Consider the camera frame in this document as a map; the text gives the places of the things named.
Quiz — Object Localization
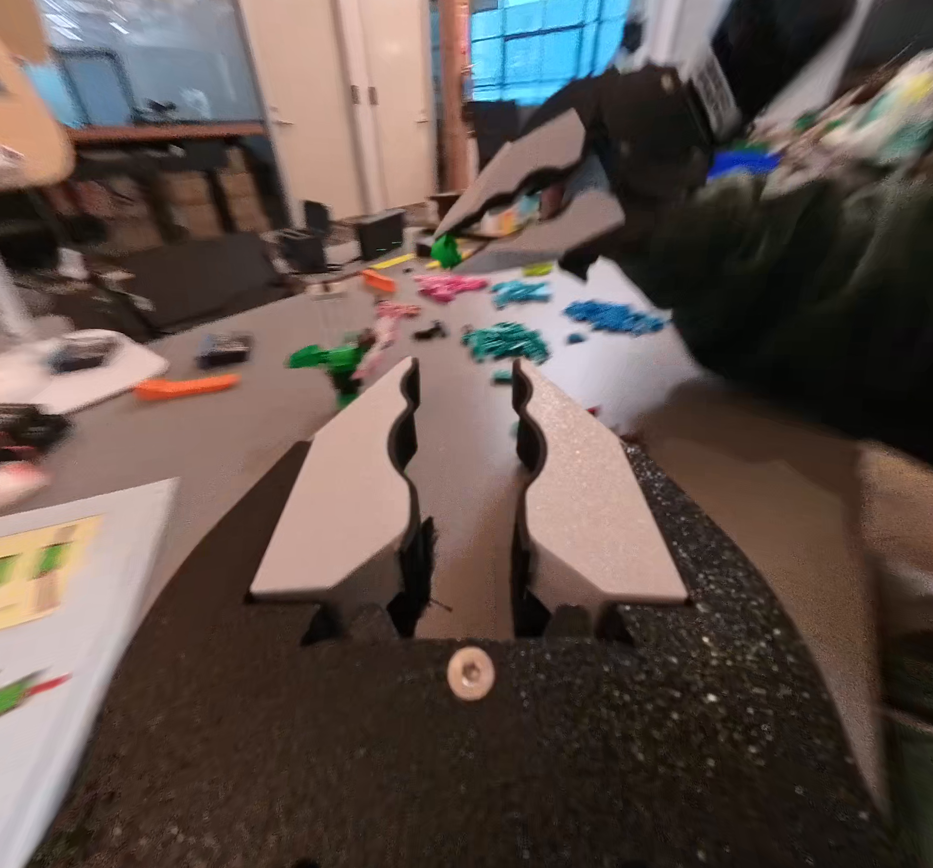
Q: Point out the black speaker box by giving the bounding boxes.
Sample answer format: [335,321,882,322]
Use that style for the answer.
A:
[354,210,407,261]

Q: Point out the tan chair back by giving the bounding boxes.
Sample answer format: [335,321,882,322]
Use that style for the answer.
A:
[0,0,76,190]

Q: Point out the person's right forearm green sleeve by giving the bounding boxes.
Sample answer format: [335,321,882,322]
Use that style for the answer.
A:
[634,172,933,450]

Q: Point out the pile of teal lego pieces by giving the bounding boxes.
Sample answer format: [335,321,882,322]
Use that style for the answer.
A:
[461,323,552,366]

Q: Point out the white double door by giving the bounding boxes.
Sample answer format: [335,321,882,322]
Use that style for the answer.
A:
[222,0,438,228]

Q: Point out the black box with blue edge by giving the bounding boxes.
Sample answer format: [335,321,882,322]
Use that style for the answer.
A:
[195,332,254,371]
[50,336,121,374]

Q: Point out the wooden desk with black legs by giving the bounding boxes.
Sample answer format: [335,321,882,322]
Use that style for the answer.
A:
[64,121,274,246]

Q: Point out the large black monitor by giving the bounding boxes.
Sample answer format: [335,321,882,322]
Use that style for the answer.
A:
[710,0,860,122]

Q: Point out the green lego plant build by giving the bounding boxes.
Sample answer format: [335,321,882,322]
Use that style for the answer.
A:
[286,329,400,410]

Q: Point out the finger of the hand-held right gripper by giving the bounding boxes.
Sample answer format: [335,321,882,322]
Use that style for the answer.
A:
[436,109,590,238]
[453,189,628,275]

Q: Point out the small black device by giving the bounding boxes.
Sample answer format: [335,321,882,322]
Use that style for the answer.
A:
[280,201,332,276]

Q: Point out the wooden post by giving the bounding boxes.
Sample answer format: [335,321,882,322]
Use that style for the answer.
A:
[436,0,475,197]

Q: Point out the lego instruction booklet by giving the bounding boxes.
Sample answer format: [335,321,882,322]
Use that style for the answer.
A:
[0,477,181,868]

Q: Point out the blue bin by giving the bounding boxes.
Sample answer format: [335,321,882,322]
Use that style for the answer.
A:
[708,145,782,178]

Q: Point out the black desk mat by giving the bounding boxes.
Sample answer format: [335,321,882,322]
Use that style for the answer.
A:
[105,233,294,339]

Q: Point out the pile of pink lego pieces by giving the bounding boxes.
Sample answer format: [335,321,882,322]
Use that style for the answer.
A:
[414,273,488,302]

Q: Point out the white tray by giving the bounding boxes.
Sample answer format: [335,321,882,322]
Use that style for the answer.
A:
[0,329,170,415]

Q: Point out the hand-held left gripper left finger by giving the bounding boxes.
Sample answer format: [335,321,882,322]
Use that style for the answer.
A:
[250,356,438,604]

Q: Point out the orange brick separator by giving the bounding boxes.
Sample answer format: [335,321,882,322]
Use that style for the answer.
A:
[134,373,242,402]

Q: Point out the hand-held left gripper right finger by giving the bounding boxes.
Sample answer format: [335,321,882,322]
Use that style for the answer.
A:
[510,360,691,610]

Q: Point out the pile of light blue lego pieces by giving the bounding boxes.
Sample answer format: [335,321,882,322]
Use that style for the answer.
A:
[491,281,553,309]

